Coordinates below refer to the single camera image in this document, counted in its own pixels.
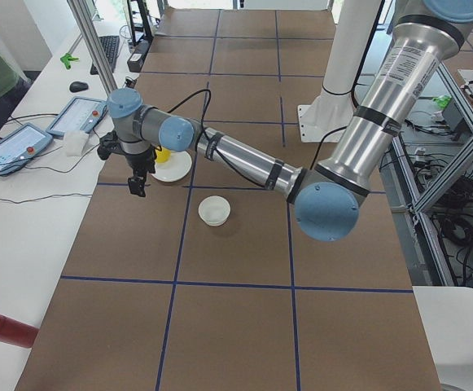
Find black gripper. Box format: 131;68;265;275
97;131;156;197

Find yellow lemon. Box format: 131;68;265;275
155;147;171;164

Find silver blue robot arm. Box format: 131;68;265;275
98;1;473;242

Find white plate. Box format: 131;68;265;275
152;152;192;182

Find white bowl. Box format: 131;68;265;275
198;195;231;226

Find white foam block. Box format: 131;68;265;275
64;130;89;156

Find far blue teach pendant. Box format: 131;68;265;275
46;97;107;137

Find blue teach pendant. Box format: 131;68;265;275
0;123;53;175
46;97;107;137

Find black computer mouse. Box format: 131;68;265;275
68;81;89;93

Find near blue teach pendant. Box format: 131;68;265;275
0;123;53;175

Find black keyboard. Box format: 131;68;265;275
99;35;120;72

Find green clamp on desk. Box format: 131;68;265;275
60;53;80;70

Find red cylinder tube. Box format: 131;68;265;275
0;314;38;349

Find black box with green part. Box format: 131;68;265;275
432;95;467;133

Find white side table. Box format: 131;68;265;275
413;286;473;390

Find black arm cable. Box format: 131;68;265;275
166;89;359;192

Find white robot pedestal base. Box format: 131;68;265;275
298;0;383;143

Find aluminium frame rack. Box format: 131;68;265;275
391;64;473;286

